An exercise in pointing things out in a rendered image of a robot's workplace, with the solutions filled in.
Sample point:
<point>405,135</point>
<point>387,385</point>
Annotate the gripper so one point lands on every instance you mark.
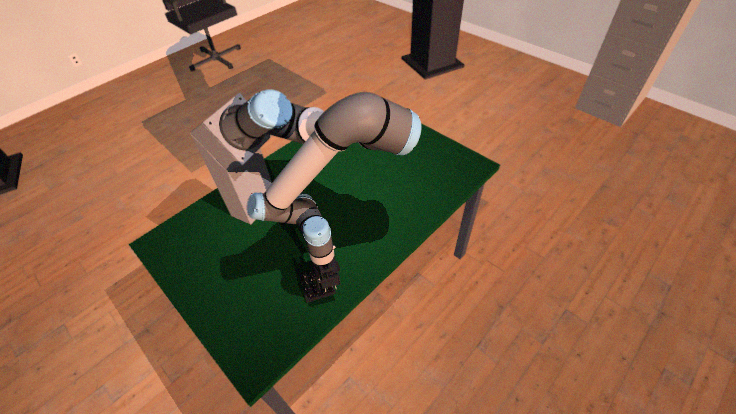
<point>333,276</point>

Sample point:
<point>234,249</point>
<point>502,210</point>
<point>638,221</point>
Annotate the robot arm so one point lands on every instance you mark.
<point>364,118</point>

